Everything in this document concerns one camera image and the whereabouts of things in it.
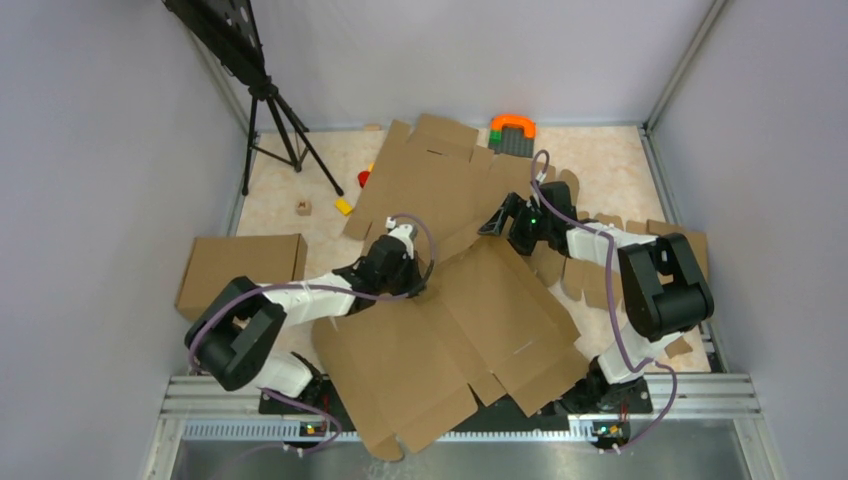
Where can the folded brown cardboard box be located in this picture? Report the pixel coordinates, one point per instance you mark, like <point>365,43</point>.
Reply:
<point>214,261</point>

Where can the flat cardboard blank at right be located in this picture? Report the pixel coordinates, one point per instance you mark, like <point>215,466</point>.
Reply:
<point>580,286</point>

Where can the large cardboard box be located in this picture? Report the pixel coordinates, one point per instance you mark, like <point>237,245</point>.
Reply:
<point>409,371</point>

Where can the small wooden letter cube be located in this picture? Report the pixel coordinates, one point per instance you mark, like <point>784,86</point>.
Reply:
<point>304,208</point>

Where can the flat cardboard blank underneath left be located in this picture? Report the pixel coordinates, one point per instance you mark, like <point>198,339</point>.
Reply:
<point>436,170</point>

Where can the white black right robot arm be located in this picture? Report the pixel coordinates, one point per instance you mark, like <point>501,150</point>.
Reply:
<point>664,290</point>

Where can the black tripod stand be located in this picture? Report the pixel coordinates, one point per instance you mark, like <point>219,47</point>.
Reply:
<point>229,30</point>

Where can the aluminium frame rail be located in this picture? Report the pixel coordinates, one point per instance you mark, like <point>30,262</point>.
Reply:
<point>698,426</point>

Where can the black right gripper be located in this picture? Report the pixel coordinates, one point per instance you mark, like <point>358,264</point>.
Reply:
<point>516,208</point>

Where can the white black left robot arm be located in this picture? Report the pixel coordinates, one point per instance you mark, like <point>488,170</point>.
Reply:
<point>234,338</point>

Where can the small red toy piece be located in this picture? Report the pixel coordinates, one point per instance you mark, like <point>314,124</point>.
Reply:
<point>363,177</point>

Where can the small yellow block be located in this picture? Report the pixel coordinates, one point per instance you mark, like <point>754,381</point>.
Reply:
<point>343,206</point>

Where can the orange green grey toy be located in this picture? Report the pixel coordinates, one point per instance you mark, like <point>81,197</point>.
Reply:
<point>512,135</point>

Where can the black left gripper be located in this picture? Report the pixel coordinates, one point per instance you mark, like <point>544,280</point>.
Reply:
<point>412,264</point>

